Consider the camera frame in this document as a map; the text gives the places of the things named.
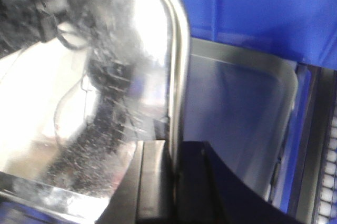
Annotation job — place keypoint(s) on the silver metal tray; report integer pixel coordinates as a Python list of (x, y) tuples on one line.
[(240, 101), (82, 82)]

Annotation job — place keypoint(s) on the black roller track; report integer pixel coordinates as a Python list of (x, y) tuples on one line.
[(327, 199)]

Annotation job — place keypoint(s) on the upper centre blue bin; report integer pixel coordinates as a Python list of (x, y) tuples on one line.
[(300, 30)]

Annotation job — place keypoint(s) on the steel divider rail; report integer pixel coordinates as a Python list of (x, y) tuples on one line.
[(307, 182)]

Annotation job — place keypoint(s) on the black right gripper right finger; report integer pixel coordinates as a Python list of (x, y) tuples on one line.
[(209, 192)]

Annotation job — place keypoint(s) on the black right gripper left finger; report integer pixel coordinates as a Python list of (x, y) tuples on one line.
[(145, 194)]

